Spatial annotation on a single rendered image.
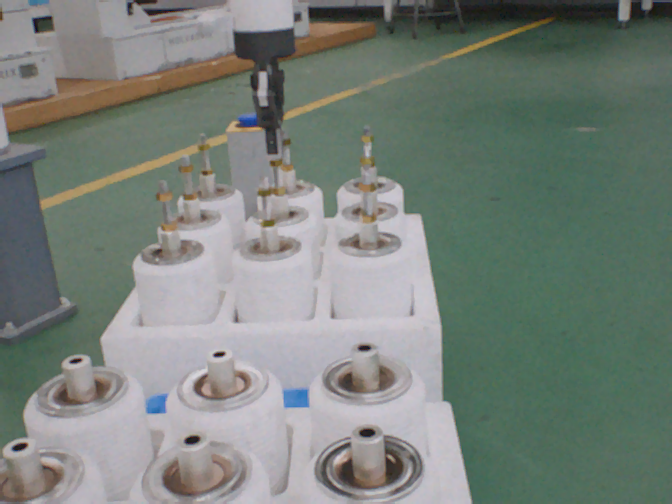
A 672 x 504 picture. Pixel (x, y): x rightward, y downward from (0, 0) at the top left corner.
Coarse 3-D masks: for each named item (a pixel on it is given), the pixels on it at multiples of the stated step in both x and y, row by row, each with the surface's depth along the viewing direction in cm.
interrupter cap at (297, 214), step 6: (258, 210) 107; (288, 210) 107; (294, 210) 107; (300, 210) 106; (306, 210) 106; (252, 216) 105; (258, 216) 105; (294, 216) 104; (300, 216) 104; (306, 216) 104; (258, 222) 103; (276, 222) 102; (282, 222) 102; (288, 222) 102; (294, 222) 102; (300, 222) 103
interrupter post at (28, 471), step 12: (12, 444) 54; (24, 444) 54; (36, 444) 54; (12, 456) 53; (24, 456) 53; (36, 456) 54; (12, 468) 53; (24, 468) 53; (36, 468) 54; (12, 480) 54; (24, 480) 53; (36, 480) 54; (24, 492) 54
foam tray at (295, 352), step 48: (432, 288) 98; (144, 336) 91; (192, 336) 90; (240, 336) 90; (288, 336) 90; (336, 336) 90; (384, 336) 89; (432, 336) 89; (144, 384) 93; (288, 384) 92; (432, 384) 91
